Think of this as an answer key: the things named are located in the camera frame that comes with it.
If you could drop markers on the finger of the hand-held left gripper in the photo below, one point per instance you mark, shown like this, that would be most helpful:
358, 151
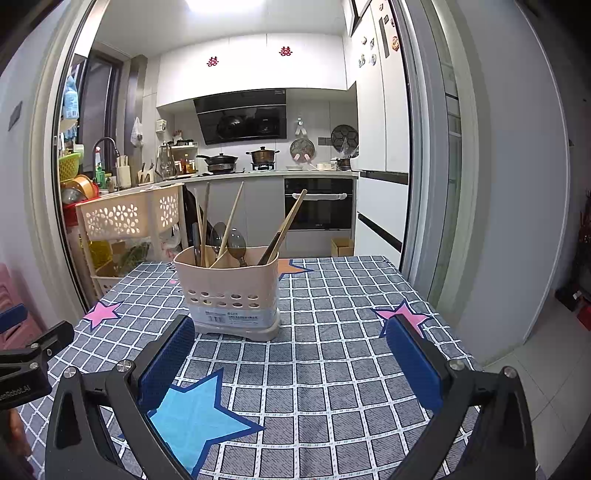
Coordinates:
11, 318
46, 341

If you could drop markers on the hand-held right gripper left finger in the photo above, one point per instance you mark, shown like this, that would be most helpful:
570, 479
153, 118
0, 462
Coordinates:
166, 364

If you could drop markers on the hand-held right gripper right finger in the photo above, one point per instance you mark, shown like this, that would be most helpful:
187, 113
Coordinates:
413, 364

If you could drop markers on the beige plastic utensil holder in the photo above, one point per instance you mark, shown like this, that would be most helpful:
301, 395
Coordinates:
221, 281

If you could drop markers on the black chopstick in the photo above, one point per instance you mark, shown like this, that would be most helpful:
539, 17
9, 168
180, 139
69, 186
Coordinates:
195, 249

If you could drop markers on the dark translucent spoon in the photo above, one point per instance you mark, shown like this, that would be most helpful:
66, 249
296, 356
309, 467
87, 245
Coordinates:
218, 237
237, 247

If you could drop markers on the dark-ended bamboo chopstick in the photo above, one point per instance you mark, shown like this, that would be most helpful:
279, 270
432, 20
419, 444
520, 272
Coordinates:
293, 212

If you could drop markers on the person's left hand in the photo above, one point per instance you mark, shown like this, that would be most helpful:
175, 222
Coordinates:
11, 434

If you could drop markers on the grey checked star tablecloth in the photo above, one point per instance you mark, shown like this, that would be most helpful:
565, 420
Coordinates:
323, 323

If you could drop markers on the yellow cooking oil bottle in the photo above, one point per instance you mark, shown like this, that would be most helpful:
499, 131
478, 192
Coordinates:
97, 254

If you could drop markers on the green vegetables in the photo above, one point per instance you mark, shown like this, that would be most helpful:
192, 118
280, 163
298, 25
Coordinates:
134, 256

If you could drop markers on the red container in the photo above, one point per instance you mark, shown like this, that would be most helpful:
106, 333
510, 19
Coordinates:
70, 214

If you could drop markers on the cardboard box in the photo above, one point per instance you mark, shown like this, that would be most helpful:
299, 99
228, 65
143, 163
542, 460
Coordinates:
342, 248

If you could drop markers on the beige flower-cutout storage rack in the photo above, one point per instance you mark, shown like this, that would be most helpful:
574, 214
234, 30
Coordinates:
115, 217

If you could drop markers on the yellow basin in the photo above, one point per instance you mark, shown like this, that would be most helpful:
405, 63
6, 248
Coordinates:
79, 187

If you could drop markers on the dark hanging jacket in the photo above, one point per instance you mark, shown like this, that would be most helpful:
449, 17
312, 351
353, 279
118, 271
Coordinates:
189, 212

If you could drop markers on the green plastic basket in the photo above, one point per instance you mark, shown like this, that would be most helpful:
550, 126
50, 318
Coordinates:
69, 167

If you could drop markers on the green dish soap bottle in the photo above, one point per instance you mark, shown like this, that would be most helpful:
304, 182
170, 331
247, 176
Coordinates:
99, 170

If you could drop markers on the dark red object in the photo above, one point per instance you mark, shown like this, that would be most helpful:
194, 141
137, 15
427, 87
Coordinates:
577, 309

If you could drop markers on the black built-in oven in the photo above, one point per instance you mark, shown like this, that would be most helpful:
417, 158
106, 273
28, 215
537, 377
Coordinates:
318, 212

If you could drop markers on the grey lower kitchen cabinets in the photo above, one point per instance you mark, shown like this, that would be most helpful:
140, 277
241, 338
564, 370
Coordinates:
258, 207

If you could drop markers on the knife block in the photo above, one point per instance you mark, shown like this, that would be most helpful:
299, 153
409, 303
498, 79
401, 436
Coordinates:
145, 175

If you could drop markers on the kitchen faucet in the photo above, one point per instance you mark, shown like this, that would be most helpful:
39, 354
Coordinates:
106, 140

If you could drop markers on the seasoning bottle rack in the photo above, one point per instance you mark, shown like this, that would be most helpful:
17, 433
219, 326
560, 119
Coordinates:
178, 161

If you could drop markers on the black wok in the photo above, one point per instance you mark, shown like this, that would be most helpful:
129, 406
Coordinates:
221, 161

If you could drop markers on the hanging white plastic bag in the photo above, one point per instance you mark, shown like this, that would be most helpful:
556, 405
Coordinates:
136, 134

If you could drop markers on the hanging blue plastic bag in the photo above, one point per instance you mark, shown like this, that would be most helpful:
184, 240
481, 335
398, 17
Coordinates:
71, 99

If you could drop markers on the white refrigerator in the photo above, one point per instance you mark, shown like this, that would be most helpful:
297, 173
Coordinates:
383, 138

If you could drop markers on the dark cooking pot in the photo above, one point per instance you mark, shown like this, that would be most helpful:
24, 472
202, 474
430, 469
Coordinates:
262, 156

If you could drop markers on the round metal steamer rack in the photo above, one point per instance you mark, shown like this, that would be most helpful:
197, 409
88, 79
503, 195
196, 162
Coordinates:
345, 137
302, 150

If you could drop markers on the black range hood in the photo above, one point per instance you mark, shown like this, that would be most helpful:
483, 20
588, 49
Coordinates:
240, 120

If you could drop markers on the red paper decoration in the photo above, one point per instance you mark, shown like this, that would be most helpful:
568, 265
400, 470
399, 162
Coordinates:
213, 61
285, 50

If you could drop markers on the white upper kitchen cabinets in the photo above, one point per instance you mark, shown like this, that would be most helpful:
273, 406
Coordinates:
254, 69

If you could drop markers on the cluster of fridge magnets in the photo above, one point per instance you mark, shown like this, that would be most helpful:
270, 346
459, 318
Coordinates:
395, 42

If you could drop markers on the grey wall switch panel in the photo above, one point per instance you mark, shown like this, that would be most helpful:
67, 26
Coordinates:
15, 116

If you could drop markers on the grey sliding door frame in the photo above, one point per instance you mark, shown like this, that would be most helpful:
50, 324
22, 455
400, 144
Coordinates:
425, 138

